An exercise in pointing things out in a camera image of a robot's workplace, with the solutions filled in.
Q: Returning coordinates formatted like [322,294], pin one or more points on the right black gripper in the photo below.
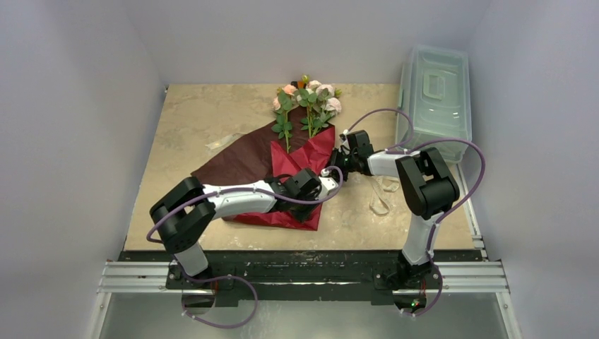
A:
[337,159]

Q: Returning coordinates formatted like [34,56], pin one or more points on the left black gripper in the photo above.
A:
[304,215]

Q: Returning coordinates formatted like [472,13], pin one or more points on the cream ribbon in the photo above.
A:
[382,186]

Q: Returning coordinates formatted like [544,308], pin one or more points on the dark red wrapping paper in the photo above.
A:
[262,154]

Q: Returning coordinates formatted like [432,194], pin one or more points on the pale pink flower stem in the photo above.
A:
[326,105]

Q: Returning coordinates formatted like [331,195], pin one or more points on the white flower stem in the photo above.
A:
[306,97]

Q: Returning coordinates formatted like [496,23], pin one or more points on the peach flower stem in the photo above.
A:
[284,101]

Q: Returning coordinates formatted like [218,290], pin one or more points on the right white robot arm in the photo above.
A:
[429,190]

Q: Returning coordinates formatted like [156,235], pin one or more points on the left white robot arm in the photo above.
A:
[182,215]

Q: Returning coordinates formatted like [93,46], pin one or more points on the orange black small clip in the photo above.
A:
[299,84]

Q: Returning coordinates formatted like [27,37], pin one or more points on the clear plastic storage box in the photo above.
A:
[435,94]

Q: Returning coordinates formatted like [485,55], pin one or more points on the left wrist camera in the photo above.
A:
[328,185]

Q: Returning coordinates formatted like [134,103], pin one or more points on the aluminium rail frame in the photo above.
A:
[324,276]

